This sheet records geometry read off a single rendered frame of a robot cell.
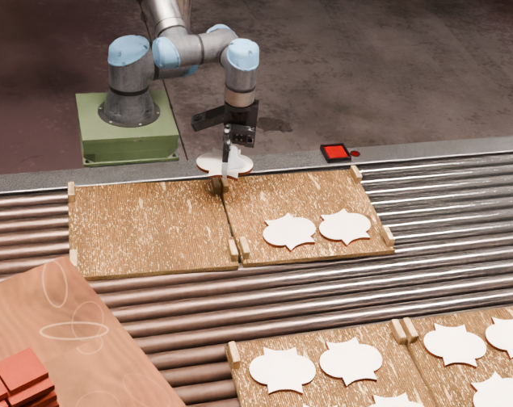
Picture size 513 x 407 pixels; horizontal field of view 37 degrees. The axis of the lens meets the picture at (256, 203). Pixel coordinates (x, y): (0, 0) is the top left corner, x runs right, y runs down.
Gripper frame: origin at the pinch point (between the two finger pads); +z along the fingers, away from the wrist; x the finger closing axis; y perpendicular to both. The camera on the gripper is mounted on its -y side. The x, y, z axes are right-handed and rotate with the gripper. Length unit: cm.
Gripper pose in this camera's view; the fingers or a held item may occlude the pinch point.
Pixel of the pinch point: (224, 163)
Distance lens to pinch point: 205.7
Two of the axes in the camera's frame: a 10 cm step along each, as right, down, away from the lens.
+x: 0.5, -6.3, 7.7
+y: 9.9, 1.1, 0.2
